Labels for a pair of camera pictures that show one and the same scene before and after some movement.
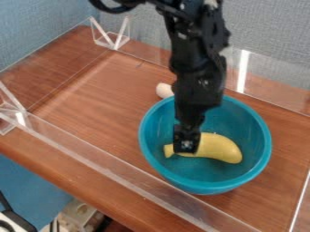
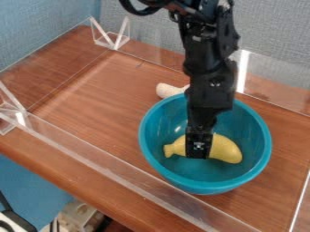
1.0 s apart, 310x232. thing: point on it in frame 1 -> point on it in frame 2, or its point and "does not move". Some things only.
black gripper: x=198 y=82 -> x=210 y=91
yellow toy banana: x=214 y=146 does not move
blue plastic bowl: x=199 y=175 does not move
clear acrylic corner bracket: x=109 y=40 does not move
